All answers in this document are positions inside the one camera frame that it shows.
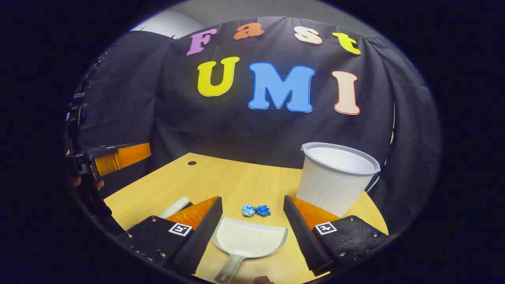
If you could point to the white plastic garbage bin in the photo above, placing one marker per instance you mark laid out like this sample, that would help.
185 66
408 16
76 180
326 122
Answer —
331 185

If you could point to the dark blue paper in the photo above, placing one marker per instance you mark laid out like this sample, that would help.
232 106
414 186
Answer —
263 210

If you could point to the black backdrop cloth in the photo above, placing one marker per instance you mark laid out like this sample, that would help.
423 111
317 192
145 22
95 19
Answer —
236 130

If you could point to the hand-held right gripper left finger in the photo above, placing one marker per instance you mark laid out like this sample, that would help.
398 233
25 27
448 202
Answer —
205 232

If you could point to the light blue paper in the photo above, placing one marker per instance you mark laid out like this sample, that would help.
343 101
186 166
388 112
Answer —
247 210

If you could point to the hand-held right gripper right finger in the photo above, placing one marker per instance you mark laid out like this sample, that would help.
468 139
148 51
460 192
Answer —
302 232

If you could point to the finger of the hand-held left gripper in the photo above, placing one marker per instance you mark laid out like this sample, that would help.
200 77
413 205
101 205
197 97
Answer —
118 158

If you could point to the light wooden desktop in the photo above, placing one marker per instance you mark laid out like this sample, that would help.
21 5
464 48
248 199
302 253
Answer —
244 181

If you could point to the white plastic dustpan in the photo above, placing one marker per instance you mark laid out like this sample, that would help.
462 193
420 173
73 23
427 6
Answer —
248 238

